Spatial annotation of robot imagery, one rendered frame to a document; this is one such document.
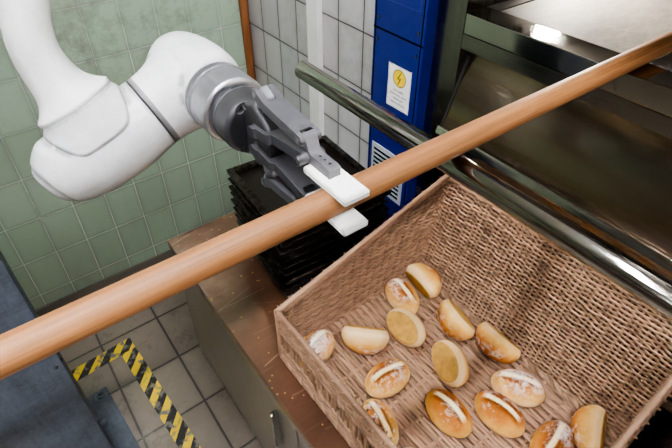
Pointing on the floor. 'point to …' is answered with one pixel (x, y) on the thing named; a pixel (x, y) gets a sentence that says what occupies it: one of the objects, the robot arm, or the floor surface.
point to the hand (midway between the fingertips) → (335, 196)
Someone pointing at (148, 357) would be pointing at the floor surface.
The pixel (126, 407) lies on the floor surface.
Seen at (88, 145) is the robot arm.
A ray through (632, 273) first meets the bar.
